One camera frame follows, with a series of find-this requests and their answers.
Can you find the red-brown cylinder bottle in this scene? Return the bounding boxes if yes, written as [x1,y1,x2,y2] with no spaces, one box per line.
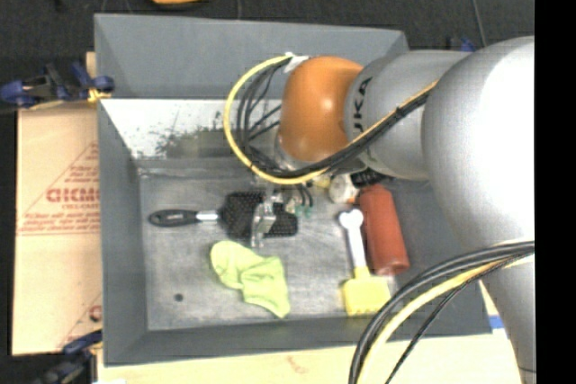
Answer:
[357,183,411,277]

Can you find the brown cardboard board red print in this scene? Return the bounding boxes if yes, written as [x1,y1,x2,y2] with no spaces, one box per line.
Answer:
[11,102,104,356]

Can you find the black cylinder on white bracket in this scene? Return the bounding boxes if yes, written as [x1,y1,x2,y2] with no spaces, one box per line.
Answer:
[317,169,386,204]

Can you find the yellow brush with white handle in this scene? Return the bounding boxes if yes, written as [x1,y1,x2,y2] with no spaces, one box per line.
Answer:
[337,208,392,317]

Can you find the light green cloth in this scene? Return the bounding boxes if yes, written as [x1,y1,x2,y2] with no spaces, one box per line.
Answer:
[209,240,292,320]

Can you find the grey metal bin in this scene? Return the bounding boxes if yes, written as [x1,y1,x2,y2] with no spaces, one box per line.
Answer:
[93,13,492,365]

